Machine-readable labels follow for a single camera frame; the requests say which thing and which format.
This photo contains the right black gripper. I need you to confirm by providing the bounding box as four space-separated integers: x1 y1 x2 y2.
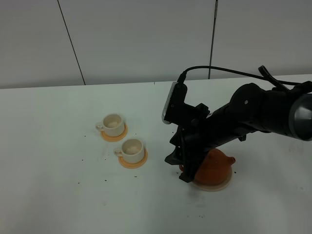
165 103 246 182

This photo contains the brown clay teapot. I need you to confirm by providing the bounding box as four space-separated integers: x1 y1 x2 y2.
193 149 236 186

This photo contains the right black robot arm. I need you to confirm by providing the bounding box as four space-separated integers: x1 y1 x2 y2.
162 81 312 182

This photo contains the beige round teapot tray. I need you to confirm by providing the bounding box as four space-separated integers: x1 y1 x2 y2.
192 167 233 192

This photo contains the near white teacup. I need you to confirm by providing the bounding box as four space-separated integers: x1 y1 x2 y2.
114 138 145 164

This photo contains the white teacup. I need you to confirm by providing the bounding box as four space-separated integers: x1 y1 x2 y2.
114 138 145 164
96 114 125 137

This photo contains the near orange coaster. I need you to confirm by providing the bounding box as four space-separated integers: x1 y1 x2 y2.
118 148 148 169

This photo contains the orange coaster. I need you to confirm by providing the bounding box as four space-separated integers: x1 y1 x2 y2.
100 124 128 142
118 148 148 169

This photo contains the far orange coaster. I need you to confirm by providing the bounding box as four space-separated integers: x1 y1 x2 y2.
100 124 128 142

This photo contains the far white teacup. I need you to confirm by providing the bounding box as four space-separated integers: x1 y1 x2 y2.
96 114 125 137

